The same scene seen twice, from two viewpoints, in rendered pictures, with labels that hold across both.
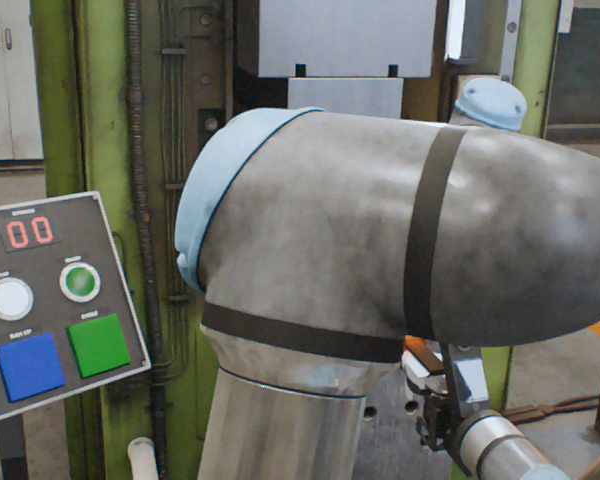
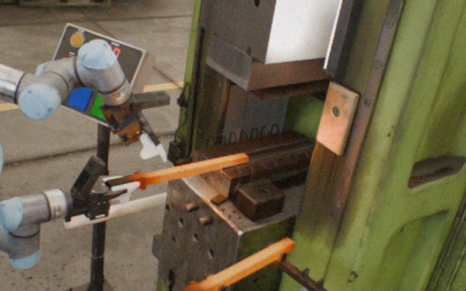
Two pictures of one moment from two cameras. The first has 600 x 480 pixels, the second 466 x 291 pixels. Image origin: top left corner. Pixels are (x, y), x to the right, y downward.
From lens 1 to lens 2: 1.69 m
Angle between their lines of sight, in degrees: 61
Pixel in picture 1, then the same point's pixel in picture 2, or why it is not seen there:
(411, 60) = (257, 48)
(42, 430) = not seen: hidden behind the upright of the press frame
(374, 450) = (195, 262)
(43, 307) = not seen: hidden behind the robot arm
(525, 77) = (383, 108)
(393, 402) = (205, 242)
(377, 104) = (239, 66)
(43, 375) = (79, 103)
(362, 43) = (239, 27)
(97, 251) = (128, 73)
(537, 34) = (398, 79)
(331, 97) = (223, 52)
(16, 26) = not seen: outside the picture
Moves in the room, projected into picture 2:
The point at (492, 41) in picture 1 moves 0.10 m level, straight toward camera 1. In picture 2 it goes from (362, 69) to (322, 64)
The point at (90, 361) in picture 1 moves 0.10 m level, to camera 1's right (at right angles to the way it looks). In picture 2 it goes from (95, 109) to (99, 123)
